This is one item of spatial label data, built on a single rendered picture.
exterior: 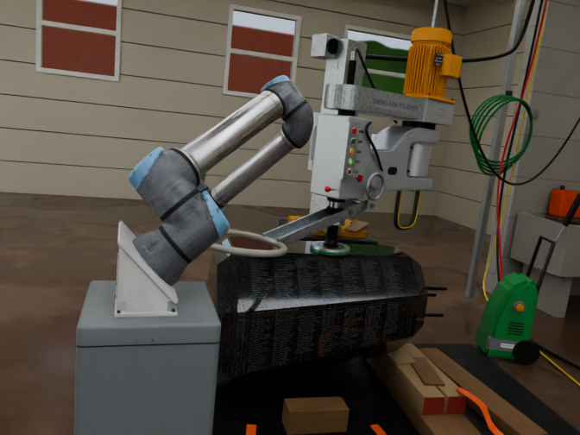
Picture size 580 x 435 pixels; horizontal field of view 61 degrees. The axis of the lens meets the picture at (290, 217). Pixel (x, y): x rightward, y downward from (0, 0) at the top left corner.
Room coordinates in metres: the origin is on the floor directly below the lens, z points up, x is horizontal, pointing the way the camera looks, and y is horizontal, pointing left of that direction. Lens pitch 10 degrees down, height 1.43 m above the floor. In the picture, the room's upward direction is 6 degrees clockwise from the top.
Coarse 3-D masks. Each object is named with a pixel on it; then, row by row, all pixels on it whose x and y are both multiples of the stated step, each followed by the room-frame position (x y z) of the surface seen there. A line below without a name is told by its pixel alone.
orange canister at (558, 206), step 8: (552, 192) 4.82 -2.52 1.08; (560, 192) 4.73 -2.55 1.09; (568, 192) 4.71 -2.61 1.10; (576, 192) 4.74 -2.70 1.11; (552, 200) 4.80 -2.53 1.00; (560, 200) 4.71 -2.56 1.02; (568, 200) 4.71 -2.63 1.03; (552, 208) 4.78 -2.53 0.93; (560, 208) 4.70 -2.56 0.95; (568, 208) 4.72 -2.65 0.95; (552, 216) 4.73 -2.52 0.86; (560, 216) 4.70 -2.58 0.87; (576, 216) 4.75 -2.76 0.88
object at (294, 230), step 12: (348, 204) 2.76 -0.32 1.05; (360, 204) 2.66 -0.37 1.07; (372, 204) 2.68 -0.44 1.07; (312, 216) 2.58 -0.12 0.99; (324, 216) 2.64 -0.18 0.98; (336, 216) 2.54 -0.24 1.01; (348, 216) 2.60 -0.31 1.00; (276, 228) 2.42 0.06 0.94; (288, 228) 2.47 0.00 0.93; (300, 228) 2.50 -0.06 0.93; (312, 228) 2.43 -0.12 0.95; (324, 228) 2.49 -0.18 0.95; (288, 240) 2.32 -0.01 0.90
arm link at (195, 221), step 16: (192, 192) 1.51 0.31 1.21; (176, 208) 1.47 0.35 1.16; (192, 208) 1.48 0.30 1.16; (208, 208) 1.49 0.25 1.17; (176, 224) 1.47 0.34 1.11; (192, 224) 1.47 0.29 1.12; (208, 224) 1.48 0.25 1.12; (224, 224) 1.51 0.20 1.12; (176, 240) 1.45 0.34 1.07; (192, 240) 1.46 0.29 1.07; (208, 240) 1.49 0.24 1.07; (192, 256) 1.49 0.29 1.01
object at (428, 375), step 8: (392, 352) 2.69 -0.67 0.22; (400, 352) 2.70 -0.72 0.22; (392, 360) 2.60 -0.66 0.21; (400, 360) 2.60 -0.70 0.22; (408, 360) 2.61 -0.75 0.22; (416, 360) 2.62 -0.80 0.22; (424, 360) 2.63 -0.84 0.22; (416, 368) 2.53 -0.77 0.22; (424, 368) 2.54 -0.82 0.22; (432, 368) 2.55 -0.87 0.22; (424, 376) 2.43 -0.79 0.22; (432, 376) 2.44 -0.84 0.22; (424, 384) 2.37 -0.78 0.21; (432, 384) 2.37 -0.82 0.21; (440, 384) 2.37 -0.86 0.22
